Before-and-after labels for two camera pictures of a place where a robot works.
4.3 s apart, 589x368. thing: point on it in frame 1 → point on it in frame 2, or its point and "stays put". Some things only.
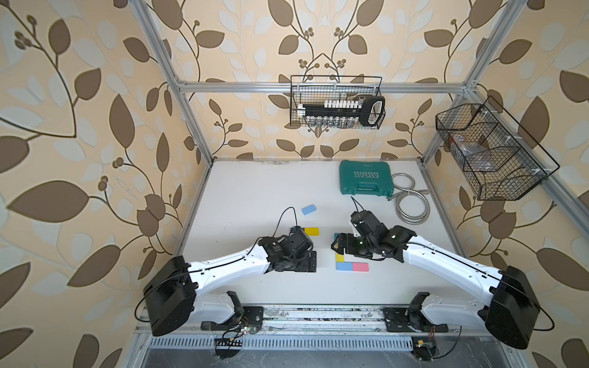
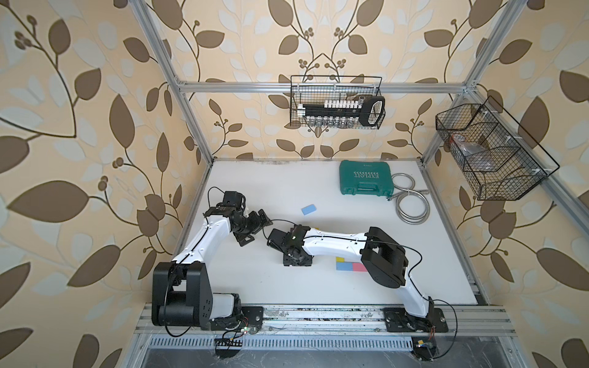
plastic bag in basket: (477, 156) stays put
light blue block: (344, 266) stays put
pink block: (360, 267) stays put
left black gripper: (305, 266) → (263, 218)
